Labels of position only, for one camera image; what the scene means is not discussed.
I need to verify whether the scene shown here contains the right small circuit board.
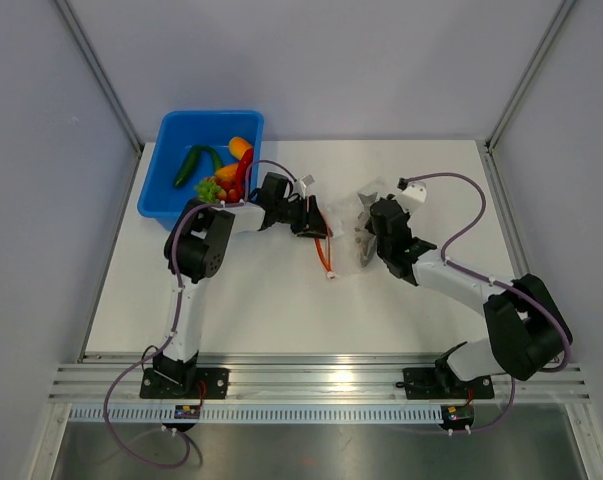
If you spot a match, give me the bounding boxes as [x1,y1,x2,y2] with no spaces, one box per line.
[441,404,475,429]

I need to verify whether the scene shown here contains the green fake cucumber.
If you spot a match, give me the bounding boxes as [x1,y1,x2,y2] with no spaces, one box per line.
[173,145,201,188]

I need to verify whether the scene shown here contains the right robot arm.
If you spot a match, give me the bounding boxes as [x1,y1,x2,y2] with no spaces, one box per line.
[366,195,573,399]

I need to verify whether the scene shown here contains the aluminium corner post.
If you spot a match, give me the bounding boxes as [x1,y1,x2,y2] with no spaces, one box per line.
[485,0,579,154]
[51,0,145,155]

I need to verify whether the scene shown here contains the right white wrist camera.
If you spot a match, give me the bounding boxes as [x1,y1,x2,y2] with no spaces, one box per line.
[395,178,427,215]

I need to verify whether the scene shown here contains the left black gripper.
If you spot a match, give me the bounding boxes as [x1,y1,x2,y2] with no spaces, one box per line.
[274,196,332,239]

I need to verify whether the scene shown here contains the green fake chili pepper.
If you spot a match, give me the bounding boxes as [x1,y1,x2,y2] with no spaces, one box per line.
[201,146,224,172]

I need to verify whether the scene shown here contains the blue plastic bin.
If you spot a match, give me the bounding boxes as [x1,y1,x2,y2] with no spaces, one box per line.
[137,110,264,230]

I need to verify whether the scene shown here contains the left small circuit board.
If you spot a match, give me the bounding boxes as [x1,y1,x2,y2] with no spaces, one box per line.
[174,405,201,419]

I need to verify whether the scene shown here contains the aluminium rail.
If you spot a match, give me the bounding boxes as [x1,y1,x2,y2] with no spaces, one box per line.
[48,354,592,404]
[478,140,561,362]

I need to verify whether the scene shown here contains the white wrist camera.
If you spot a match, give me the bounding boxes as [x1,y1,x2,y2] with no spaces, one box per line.
[297,175,315,196]
[395,178,427,215]

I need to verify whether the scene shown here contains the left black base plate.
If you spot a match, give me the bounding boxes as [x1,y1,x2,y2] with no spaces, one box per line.
[139,368,230,400]

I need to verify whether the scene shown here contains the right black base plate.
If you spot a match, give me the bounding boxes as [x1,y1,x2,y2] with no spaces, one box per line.
[395,367,495,400]

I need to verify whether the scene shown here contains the right aluminium corner post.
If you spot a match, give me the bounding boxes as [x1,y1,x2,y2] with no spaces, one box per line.
[485,0,579,154]

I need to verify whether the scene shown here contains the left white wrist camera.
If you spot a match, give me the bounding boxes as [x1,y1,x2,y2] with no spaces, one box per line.
[297,175,315,196]

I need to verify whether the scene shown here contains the red fake strawberry bunch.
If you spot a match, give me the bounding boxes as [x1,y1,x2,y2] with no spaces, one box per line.
[206,177,240,203]

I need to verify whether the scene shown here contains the small circuit board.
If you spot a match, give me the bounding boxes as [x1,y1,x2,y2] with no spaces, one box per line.
[174,405,201,419]
[441,404,475,429]

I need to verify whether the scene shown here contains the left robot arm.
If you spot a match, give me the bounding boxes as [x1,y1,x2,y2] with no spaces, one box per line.
[141,172,331,399]

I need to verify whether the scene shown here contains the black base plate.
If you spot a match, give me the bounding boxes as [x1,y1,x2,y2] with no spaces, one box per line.
[395,367,495,400]
[139,368,230,400]

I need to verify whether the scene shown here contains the red fake chili pepper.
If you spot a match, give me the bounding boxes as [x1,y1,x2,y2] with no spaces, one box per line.
[235,148,254,198]

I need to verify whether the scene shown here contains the left aluminium corner post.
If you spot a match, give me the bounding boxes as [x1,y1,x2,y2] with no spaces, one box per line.
[51,0,145,155]

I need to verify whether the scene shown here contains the grey fake fish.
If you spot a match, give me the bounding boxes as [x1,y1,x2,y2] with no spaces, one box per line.
[354,192,378,268]

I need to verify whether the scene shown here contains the clear zip top bag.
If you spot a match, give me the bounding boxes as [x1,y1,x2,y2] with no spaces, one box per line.
[315,178,399,280]

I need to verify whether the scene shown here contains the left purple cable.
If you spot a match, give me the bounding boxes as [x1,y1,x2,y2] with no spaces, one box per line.
[103,159,302,470]

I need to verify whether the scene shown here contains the green fake lettuce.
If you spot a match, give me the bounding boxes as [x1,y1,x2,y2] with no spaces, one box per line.
[194,179,222,203]

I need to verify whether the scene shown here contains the white slotted cable duct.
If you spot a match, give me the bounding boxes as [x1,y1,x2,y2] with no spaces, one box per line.
[69,403,443,425]

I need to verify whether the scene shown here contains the right side aluminium rail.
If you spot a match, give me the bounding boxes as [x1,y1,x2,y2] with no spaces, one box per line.
[478,140,561,362]

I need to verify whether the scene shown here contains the yellow orange fake mango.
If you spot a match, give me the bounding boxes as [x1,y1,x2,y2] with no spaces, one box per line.
[228,136,253,160]

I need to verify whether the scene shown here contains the aluminium front rail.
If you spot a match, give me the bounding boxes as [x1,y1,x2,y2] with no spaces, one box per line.
[48,354,592,404]

